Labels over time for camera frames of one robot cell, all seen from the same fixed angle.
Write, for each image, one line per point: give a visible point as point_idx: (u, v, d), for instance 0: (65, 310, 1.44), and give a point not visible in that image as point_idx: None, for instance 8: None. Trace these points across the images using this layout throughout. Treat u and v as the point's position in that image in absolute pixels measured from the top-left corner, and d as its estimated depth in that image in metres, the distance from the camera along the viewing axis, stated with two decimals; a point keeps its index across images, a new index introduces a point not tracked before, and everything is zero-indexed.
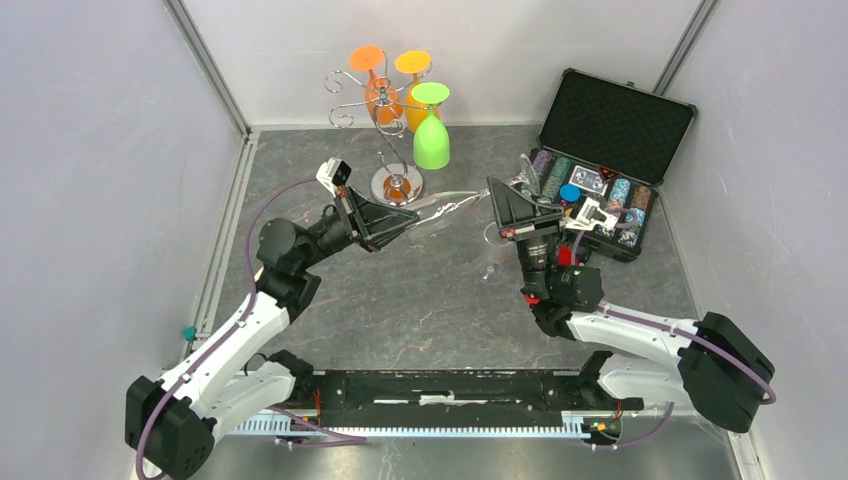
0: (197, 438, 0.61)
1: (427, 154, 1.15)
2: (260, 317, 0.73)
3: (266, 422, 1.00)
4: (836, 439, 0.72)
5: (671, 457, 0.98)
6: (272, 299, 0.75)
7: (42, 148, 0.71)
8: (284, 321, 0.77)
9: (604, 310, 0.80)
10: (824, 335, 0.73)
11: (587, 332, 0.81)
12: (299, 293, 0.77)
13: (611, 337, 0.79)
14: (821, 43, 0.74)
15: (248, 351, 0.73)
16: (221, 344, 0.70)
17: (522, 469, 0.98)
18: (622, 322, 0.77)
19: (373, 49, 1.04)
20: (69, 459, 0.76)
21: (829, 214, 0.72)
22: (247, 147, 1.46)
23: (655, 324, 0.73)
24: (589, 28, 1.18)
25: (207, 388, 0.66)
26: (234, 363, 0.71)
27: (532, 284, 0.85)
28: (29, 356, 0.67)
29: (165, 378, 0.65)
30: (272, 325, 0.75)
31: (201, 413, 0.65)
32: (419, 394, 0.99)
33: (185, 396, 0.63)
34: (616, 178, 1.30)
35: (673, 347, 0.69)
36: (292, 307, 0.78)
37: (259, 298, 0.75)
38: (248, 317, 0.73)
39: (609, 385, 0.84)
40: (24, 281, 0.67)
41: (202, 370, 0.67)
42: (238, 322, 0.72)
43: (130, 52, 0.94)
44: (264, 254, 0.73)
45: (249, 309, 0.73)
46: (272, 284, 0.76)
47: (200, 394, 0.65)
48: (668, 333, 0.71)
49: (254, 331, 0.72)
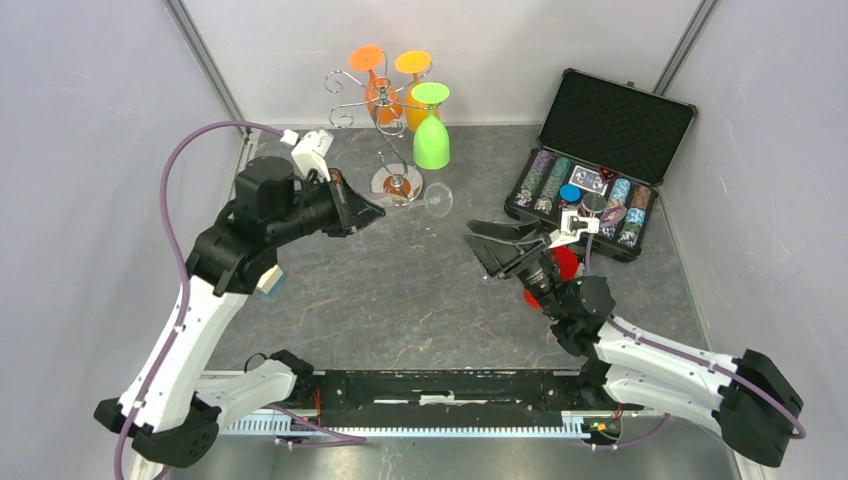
0: (185, 443, 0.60)
1: (429, 154, 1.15)
2: (200, 313, 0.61)
3: (266, 422, 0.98)
4: (835, 437, 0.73)
5: (670, 458, 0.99)
6: (208, 284, 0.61)
7: (42, 149, 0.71)
8: (237, 301, 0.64)
9: (635, 337, 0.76)
10: (824, 335, 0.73)
11: (613, 356, 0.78)
12: (246, 263, 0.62)
13: (641, 365, 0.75)
14: (822, 43, 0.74)
15: (208, 347, 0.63)
16: (166, 355, 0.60)
17: (522, 469, 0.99)
18: (655, 351, 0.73)
19: (373, 50, 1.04)
20: (68, 459, 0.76)
21: (830, 213, 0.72)
22: (247, 147, 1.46)
23: (691, 357, 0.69)
24: (589, 28, 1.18)
25: (168, 406, 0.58)
26: (195, 365, 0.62)
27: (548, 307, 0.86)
28: (29, 356, 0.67)
29: (121, 403, 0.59)
30: (222, 312, 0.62)
31: (181, 419, 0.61)
32: (419, 394, 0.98)
33: (147, 421, 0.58)
34: (616, 178, 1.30)
35: (713, 383, 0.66)
36: (240, 282, 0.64)
37: (193, 288, 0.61)
38: (186, 317, 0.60)
39: (614, 392, 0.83)
40: (25, 281, 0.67)
41: (154, 390, 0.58)
42: (176, 328, 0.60)
43: (130, 52, 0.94)
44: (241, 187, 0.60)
45: (182, 307, 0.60)
46: (218, 244, 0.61)
47: (163, 415, 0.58)
48: (707, 368, 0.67)
49: (198, 331, 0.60)
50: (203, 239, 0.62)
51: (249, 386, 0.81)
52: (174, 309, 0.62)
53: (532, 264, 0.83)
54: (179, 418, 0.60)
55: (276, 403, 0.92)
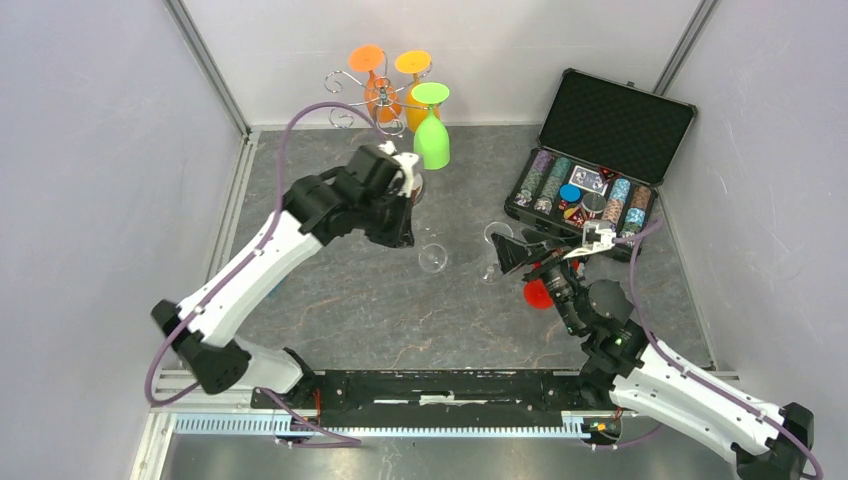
0: (220, 366, 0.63)
1: (433, 152, 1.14)
2: (279, 246, 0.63)
3: (267, 422, 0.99)
4: (835, 437, 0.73)
5: (671, 458, 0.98)
6: (294, 223, 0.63)
7: (42, 148, 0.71)
8: (314, 247, 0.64)
9: (683, 369, 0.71)
10: (824, 335, 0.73)
11: (650, 381, 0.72)
12: (333, 214, 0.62)
13: (680, 396, 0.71)
14: (822, 43, 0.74)
15: (271, 280, 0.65)
16: (237, 272, 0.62)
17: (522, 469, 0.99)
18: (703, 389, 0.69)
19: (374, 50, 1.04)
20: (69, 459, 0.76)
21: (829, 213, 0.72)
22: (247, 147, 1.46)
23: (740, 402, 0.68)
24: (589, 28, 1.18)
25: (223, 321, 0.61)
26: (255, 294, 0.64)
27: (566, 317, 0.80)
28: (30, 355, 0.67)
29: (182, 306, 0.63)
30: (297, 252, 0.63)
31: (225, 341, 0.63)
32: (419, 394, 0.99)
33: (198, 329, 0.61)
34: (616, 178, 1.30)
35: (761, 434, 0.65)
36: (321, 232, 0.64)
37: (280, 220, 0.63)
38: (266, 245, 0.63)
39: (618, 398, 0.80)
40: (25, 280, 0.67)
41: (214, 303, 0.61)
42: (255, 250, 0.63)
43: (130, 52, 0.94)
44: (359, 154, 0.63)
45: (265, 236, 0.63)
46: (314, 191, 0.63)
47: (215, 328, 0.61)
48: (754, 416, 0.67)
49: (272, 262, 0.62)
50: (301, 183, 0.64)
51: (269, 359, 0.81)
52: (257, 235, 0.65)
53: (550, 268, 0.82)
54: (224, 340, 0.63)
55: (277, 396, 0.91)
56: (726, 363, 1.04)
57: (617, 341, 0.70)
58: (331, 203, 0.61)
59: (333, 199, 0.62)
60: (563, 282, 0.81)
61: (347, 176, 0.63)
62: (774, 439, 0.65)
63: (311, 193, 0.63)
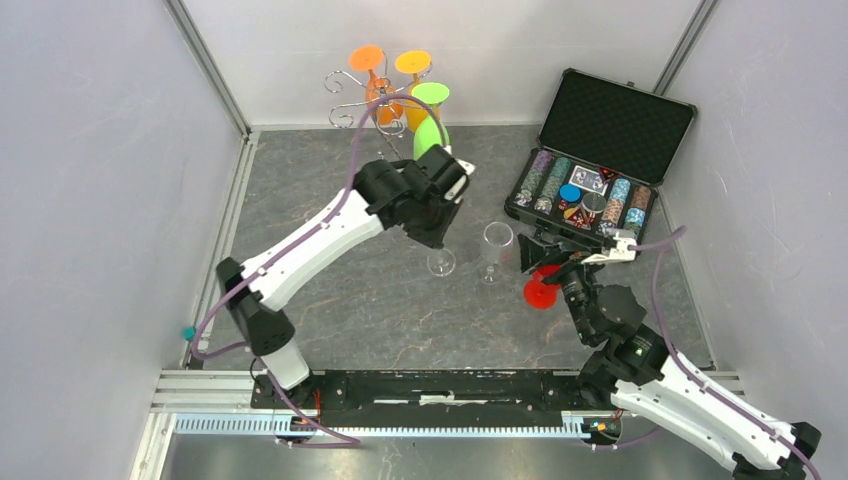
0: (269, 329, 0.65)
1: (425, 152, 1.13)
2: (345, 222, 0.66)
3: (266, 422, 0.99)
4: (834, 437, 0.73)
5: (671, 459, 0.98)
6: (363, 203, 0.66)
7: (43, 148, 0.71)
8: (375, 228, 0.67)
9: (702, 385, 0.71)
10: (824, 335, 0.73)
11: (668, 392, 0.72)
12: (400, 200, 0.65)
13: (694, 409, 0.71)
14: (822, 43, 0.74)
15: (331, 255, 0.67)
16: (303, 242, 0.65)
17: (522, 469, 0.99)
18: (720, 406, 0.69)
19: (374, 50, 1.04)
20: (69, 459, 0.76)
21: (829, 213, 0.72)
22: (247, 147, 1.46)
23: (756, 420, 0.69)
24: (589, 28, 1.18)
25: (282, 285, 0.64)
26: (314, 266, 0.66)
27: (579, 321, 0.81)
28: (29, 355, 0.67)
29: (245, 266, 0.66)
30: (361, 232, 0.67)
31: (278, 306, 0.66)
32: (419, 394, 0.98)
33: (258, 289, 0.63)
34: (616, 178, 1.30)
35: (774, 453, 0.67)
36: (385, 215, 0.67)
37: (350, 199, 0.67)
38: (333, 220, 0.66)
39: (619, 399, 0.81)
40: (26, 280, 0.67)
41: (277, 266, 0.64)
42: (322, 223, 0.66)
43: (130, 52, 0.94)
44: (433, 151, 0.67)
45: (333, 211, 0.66)
46: (387, 177, 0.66)
47: (274, 290, 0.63)
48: (769, 435, 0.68)
49: (337, 236, 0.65)
50: (374, 166, 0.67)
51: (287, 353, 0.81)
52: (324, 210, 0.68)
53: (569, 272, 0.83)
54: (279, 304, 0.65)
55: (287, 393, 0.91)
56: (726, 363, 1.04)
57: (637, 351, 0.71)
58: (400, 190, 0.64)
59: (402, 186, 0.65)
60: (579, 286, 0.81)
61: (417, 169, 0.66)
62: (787, 457, 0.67)
63: (381, 178, 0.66)
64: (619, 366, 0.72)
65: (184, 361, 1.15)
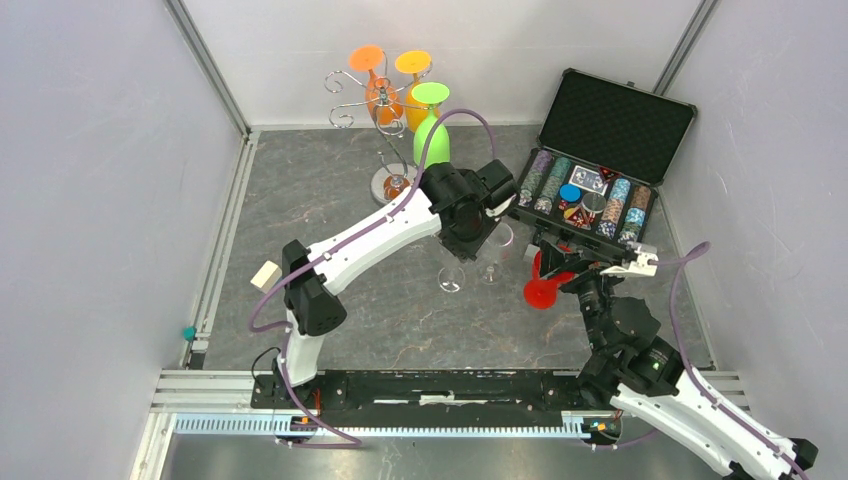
0: (326, 313, 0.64)
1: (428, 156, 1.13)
2: (410, 217, 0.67)
3: (267, 422, 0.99)
4: (832, 437, 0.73)
5: (672, 459, 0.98)
6: (425, 203, 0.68)
7: (43, 148, 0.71)
8: (434, 228, 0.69)
9: (714, 401, 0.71)
10: (824, 335, 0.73)
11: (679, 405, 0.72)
12: (464, 201, 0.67)
13: (700, 421, 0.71)
14: (822, 43, 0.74)
15: (390, 248, 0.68)
16: (367, 232, 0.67)
17: (522, 469, 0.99)
18: (729, 421, 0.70)
19: (374, 50, 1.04)
20: (68, 459, 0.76)
21: (830, 213, 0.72)
22: (247, 147, 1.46)
23: (761, 437, 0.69)
24: (589, 28, 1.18)
25: (345, 271, 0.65)
26: (376, 256, 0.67)
27: (592, 331, 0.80)
28: (29, 355, 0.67)
29: (310, 250, 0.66)
30: (420, 230, 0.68)
31: (335, 293, 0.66)
32: (419, 394, 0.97)
33: (323, 272, 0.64)
34: (616, 178, 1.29)
35: (775, 468, 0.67)
36: (445, 216, 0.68)
37: (414, 196, 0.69)
38: (397, 214, 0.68)
39: (620, 401, 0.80)
40: (25, 280, 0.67)
41: (343, 252, 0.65)
42: (387, 216, 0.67)
43: (130, 53, 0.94)
44: (494, 164, 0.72)
45: (398, 206, 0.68)
46: (452, 179, 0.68)
47: (336, 275, 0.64)
48: (773, 451, 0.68)
49: (401, 229, 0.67)
50: (439, 169, 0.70)
51: (312, 350, 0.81)
52: (388, 205, 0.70)
53: (586, 281, 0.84)
54: (337, 290, 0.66)
55: (293, 389, 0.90)
56: (726, 363, 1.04)
57: (653, 364, 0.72)
58: (467, 191, 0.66)
59: (465, 189, 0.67)
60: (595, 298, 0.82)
61: (478, 178, 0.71)
62: (787, 473, 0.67)
63: (445, 180, 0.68)
64: (632, 377, 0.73)
65: (184, 362, 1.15)
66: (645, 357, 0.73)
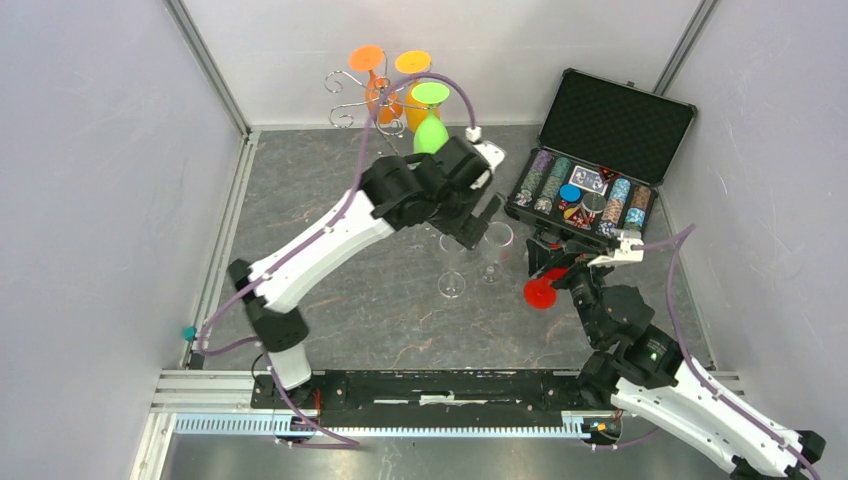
0: (280, 328, 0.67)
1: None
2: (351, 226, 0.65)
3: (267, 422, 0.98)
4: (834, 436, 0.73)
5: (672, 459, 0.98)
6: (369, 206, 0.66)
7: (43, 148, 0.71)
8: (383, 231, 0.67)
9: (715, 392, 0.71)
10: (823, 335, 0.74)
11: (679, 397, 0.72)
12: (408, 201, 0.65)
13: (703, 413, 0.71)
14: (822, 44, 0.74)
15: (336, 259, 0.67)
16: (306, 246, 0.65)
17: (522, 469, 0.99)
18: (732, 413, 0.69)
19: (375, 50, 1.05)
20: (67, 461, 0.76)
21: (829, 213, 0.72)
22: (247, 147, 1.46)
23: (766, 429, 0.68)
24: (589, 28, 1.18)
25: (289, 289, 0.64)
26: (320, 269, 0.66)
27: (587, 324, 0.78)
28: (27, 355, 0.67)
29: (252, 269, 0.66)
30: (366, 235, 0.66)
31: (288, 309, 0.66)
32: (419, 394, 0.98)
33: (263, 294, 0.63)
34: (616, 178, 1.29)
35: (781, 461, 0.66)
36: (392, 218, 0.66)
37: (354, 200, 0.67)
38: (337, 224, 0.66)
39: (622, 401, 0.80)
40: (24, 281, 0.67)
41: (281, 271, 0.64)
42: (325, 227, 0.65)
43: (130, 53, 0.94)
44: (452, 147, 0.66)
45: (337, 215, 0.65)
46: (392, 177, 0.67)
47: (280, 295, 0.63)
48: (778, 444, 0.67)
49: (342, 240, 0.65)
50: (384, 164, 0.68)
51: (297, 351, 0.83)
52: (329, 213, 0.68)
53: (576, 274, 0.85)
54: (287, 307, 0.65)
55: (288, 392, 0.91)
56: (726, 363, 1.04)
57: (652, 355, 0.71)
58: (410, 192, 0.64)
59: (411, 188, 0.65)
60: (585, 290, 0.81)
61: (433, 166, 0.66)
62: (793, 466, 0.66)
63: (391, 179, 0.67)
64: (629, 369, 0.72)
65: (184, 361, 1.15)
66: (642, 348, 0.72)
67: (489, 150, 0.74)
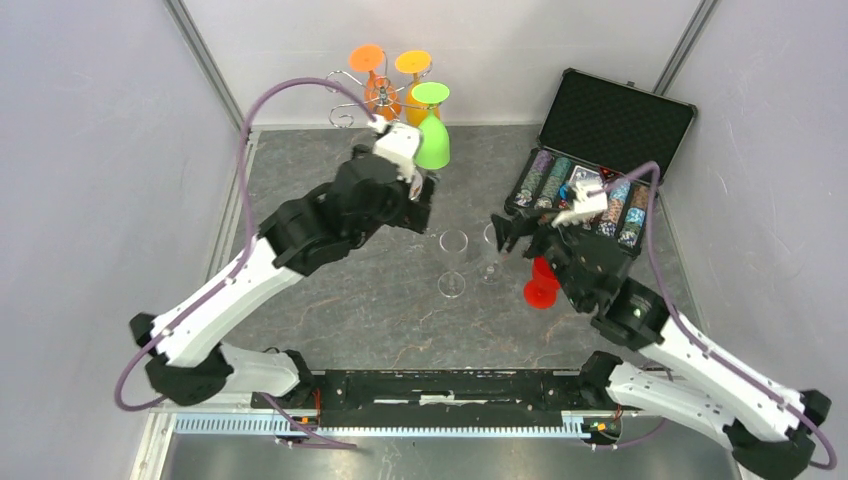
0: (189, 387, 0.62)
1: (428, 154, 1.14)
2: (253, 275, 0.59)
3: (267, 422, 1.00)
4: (834, 435, 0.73)
5: (672, 459, 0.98)
6: (270, 253, 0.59)
7: (44, 148, 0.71)
8: (290, 278, 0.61)
9: (706, 350, 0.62)
10: (824, 334, 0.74)
11: (666, 358, 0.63)
12: (313, 246, 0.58)
13: (692, 375, 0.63)
14: (822, 43, 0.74)
15: (243, 308, 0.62)
16: (208, 299, 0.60)
17: (522, 469, 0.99)
18: (725, 371, 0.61)
19: (375, 50, 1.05)
20: (68, 461, 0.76)
21: (829, 213, 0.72)
22: (247, 147, 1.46)
23: (763, 388, 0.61)
24: (589, 28, 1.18)
25: (190, 345, 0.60)
26: (225, 320, 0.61)
27: (566, 288, 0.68)
28: (26, 355, 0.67)
29: (154, 324, 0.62)
30: (269, 285, 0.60)
31: (196, 362, 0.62)
32: (419, 394, 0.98)
33: (164, 352, 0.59)
34: (616, 178, 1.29)
35: (781, 423, 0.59)
36: (298, 263, 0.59)
37: (256, 247, 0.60)
38: (239, 273, 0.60)
39: (619, 395, 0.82)
40: (25, 280, 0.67)
41: (183, 325, 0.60)
42: (227, 278, 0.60)
43: (130, 53, 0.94)
44: (344, 173, 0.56)
45: (239, 263, 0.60)
46: (294, 220, 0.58)
47: (181, 352, 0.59)
48: (777, 403, 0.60)
49: (244, 291, 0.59)
50: (284, 210, 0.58)
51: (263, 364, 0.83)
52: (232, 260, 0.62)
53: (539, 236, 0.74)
54: (193, 361, 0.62)
55: (273, 399, 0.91)
56: None
57: (635, 311, 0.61)
58: (308, 241, 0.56)
59: (311, 235, 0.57)
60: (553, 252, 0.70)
61: (332, 197, 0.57)
62: (794, 428, 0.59)
63: (290, 225, 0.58)
64: (611, 329, 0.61)
65: None
66: (624, 303, 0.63)
67: (401, 140, 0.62)
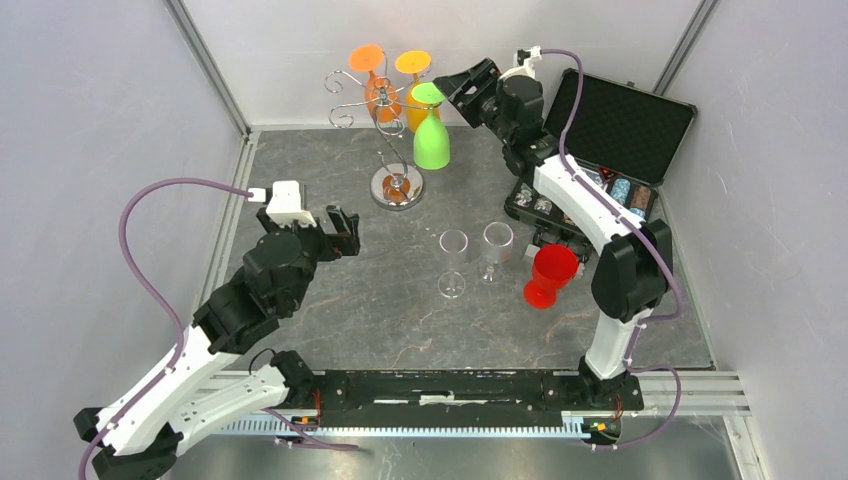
0: (138, 470, 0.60)
1: (427, 154, 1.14)
2: (191, 361, 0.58)
3: (265, 423, 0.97)
4: (831, 435, 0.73)
5: (670, 458, 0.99)
6: (206, 340, 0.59)
7: (42, 148, 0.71)
8: (228, 360, 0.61)
9: (573, 174, 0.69)
10: (824, 335, 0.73)
11: (545, 184, 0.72)
12: (245, 330, 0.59)
13: (562, 199, 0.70)
14: (822, 42, 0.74)
15: (188, 392, 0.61)
16: (148, 390, 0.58)
17: (522, 468, 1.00)
18: (578, 190, 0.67)
19: (374, 49, 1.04)
20: (70, 460, 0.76)
21: (829, 213, 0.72)
22: (247, 147, 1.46)
23: (608, 206, 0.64)
24: (589, 28, 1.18)
25: (137, 434, 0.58)
26: (169, 407, 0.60)
27: (494, 130, 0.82)
28: (27, 354, 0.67)
29: (100, 417, 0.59)
30: (210, 367, 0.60)
31: (144, 447, 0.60)
32: (419, 394, 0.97)
33: (111, 443, 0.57)
34: (616, 178, 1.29)
35: (609, 230, 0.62)
36: (234, 345, 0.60)
37: (193, 335, 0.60)
38: (178, 361, 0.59)
39: (593, 362, 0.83)
40: (24, 281, 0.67)
41: (127, 417, 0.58)
42: (166, 367, 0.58)
43: (130, 52, 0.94)
44: (251, 257, 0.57)
45: (176, 353, 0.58)
46: (223, 307, 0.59)
47: (128, 443, 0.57)
48: (614, 218, 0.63)
49: (184, 379, 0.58)
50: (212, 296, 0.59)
51: (231, 401, 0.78)
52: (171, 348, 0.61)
53: (481, 92, 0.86)
54: (143, 446, 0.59)
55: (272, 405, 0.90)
56: (726, 363, 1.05)
57: (533, 147, 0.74)
58: (235, 329, 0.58)
59: (237, 321, 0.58)
60: (491, 103, 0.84)
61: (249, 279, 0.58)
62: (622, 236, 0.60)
63: (217, 312, 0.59)
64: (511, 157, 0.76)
65: None
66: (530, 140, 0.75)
67: (285, 198, 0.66)
